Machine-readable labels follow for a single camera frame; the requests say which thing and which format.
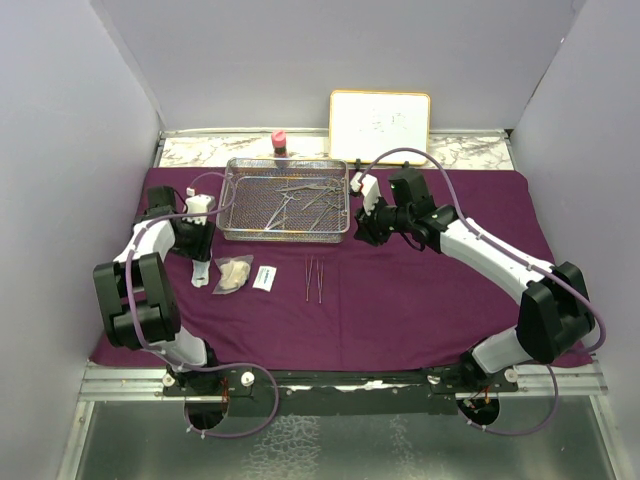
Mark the metal mesh tray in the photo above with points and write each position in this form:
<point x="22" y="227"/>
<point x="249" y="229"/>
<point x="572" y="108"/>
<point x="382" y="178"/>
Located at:
<point x="248" y="194"/>

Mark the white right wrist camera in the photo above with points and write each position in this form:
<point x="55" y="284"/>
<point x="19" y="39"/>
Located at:
<point x="365" y="186"/>

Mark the aluminium frame rail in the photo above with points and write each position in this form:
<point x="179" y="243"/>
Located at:
<point x="146" y="384"/>

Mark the pink lid spice bottle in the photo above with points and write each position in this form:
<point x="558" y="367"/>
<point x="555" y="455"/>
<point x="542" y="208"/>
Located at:
<point x="279" y="144"/>

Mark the steel tweezers front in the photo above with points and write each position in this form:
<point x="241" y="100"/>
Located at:
<point x="309" y="263"/>

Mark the steel tweezers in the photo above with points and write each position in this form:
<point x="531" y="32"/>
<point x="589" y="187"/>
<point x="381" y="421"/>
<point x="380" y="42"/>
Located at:
<point x="320" y="278"/>
<point x="309" y="263"/>

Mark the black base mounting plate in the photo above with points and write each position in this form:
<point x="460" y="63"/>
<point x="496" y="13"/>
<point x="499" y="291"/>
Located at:
<point x="248" y="393"/>

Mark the steel forceps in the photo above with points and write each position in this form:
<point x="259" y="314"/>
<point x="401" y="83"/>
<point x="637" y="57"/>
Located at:
<point x="279" y="215"/>

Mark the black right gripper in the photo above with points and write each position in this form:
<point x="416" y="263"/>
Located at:
<point x="366" y="228"/>

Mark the purple cloth wrap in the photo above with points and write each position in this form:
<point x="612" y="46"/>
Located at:
<point x="385" y="308"/>

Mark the yellow framed whiteboard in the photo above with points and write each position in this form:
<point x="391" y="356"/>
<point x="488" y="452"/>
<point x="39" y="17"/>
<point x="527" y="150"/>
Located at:
<point x="365" y="124"/>

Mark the white gauze bag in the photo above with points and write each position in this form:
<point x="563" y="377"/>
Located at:
<point x="234" y="273"/>

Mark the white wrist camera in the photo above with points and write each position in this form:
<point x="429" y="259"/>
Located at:
<point x="365" y="186"/>
<point x="197" y="208"/>

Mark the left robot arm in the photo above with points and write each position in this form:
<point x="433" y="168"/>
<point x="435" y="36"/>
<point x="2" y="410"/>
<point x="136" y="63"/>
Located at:
<point x="137" y="303"/>

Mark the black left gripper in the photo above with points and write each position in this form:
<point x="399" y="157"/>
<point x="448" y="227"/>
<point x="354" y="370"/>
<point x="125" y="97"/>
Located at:
<point x="201" y="248"/>

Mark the steel clamp right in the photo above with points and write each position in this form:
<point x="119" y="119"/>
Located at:
<point x="324" y="212"/>

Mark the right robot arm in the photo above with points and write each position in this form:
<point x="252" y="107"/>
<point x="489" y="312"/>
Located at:
<point x="552" y="299"/>

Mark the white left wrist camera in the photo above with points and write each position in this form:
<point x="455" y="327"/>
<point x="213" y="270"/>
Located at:
<point x="197" y="208"/>

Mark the white blue label packet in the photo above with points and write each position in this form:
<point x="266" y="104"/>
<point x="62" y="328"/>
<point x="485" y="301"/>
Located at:
<point x="265" y="278"/>

